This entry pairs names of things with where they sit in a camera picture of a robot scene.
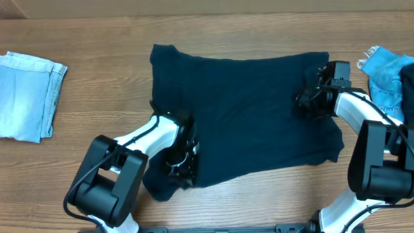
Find dark navy t-shirt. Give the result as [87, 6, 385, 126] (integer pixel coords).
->
[143, 45, 344, 201]

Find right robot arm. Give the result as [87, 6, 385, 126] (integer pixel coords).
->
[276, 61, 413, 233]

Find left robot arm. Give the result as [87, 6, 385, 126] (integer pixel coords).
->
[63, 111, 198, 232]

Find crumpled blue denim garment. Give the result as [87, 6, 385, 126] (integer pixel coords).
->
[357, 46, 413, 122]

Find dark garment on denim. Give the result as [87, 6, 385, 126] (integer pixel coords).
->
[399, 64, 414, 125]

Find folded light blue jeans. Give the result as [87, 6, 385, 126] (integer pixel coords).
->
[1, 51, 68, 144]

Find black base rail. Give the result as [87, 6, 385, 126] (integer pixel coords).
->
[135, 223, 366, 233]

